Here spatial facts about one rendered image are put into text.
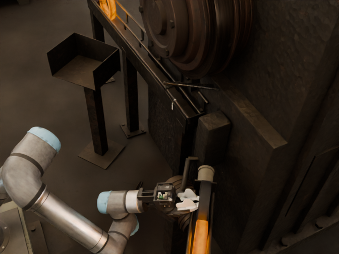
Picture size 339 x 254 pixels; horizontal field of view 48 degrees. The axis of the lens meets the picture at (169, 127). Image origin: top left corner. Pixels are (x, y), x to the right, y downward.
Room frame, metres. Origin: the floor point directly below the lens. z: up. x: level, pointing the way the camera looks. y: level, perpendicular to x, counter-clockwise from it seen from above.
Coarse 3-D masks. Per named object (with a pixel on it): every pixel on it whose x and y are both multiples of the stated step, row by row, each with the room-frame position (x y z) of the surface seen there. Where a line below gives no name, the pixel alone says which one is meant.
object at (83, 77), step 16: (64, 48) 1.52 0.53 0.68; (80, 48) 1.58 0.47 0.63; (96, 48) 1.54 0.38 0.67; (112, 48) 1.50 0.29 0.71; (64, 64) 1.50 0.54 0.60; (80, 64) 1.51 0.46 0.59; (96, 64) 1.51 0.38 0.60; (112, 64) 1.43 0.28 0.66; (80, 80) 1.38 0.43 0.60; (96, 80) 1.31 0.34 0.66; (96, 96) 1.42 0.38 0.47; (96, 112) 1.40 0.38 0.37; (96, 128) 1.40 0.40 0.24; (96, 144) 1.41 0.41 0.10; (112, 144) 1.49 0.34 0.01; (96, 160) 1.36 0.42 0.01; (112, 160) 1.37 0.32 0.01
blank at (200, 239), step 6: (198, 222) 0.55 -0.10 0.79; (204, 222) 0.55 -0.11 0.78; (198, 228) 0.53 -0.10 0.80; (204, 228) 0.53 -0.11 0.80; (198, 234) 0.51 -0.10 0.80; (204, 234) 0.51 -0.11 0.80; (198, 240) 0.49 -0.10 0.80; (204, 240) 0.49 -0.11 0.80; (198, 246) 0.48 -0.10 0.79; (204, 246) 0.48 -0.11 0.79; (192, 252) 0.51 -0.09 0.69; (198, 252) 0.46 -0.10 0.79; (204, 252) 0.46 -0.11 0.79
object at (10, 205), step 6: (6, 204) 0.87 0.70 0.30; (12, 204) 0.87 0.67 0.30; (0, 210) 0.84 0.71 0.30; (6, 210) 0.84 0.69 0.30; (24, 216) 0.83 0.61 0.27; (24, 222) 0.79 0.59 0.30; (24, 228) 0.76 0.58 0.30; (30, 240) 0.72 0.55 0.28; (30, 246) 0.68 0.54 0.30; (30, 252) 0.66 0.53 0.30
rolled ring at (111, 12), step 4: (100, 0) 2.00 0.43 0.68; (104, 0) 2.01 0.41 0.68; (108, 0) 1.88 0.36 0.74; (112, 0) 1.89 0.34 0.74; (100, 4) 2.00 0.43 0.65; (104, 4) 2.00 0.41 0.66; (108, 4) 1.88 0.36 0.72; (112, 4) 1.88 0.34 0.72; (104, 8) 1.98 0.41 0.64; (108, 8) 1.89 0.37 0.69; (112, 8) 1.87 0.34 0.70; (108, 12) 1.96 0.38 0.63; (112, 12) 1.87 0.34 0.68; (108, 16) 1.90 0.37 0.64; (112, 16) 1.88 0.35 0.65
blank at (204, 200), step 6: (204, 180) 0.72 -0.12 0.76; (204, 186) 0.68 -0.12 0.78; (210, 186) 0.68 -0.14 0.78; (204, 192) 0.66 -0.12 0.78; (210, 192) 0.66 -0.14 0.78; (204, 198) 0.64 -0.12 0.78; (198, 204) 0.64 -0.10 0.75; (204, 204) 0.62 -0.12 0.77; (198, 210) 0.61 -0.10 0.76; (204, 210) 0.61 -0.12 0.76; (198, 216) 0.60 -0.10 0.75; (204, 216) 0.60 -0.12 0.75
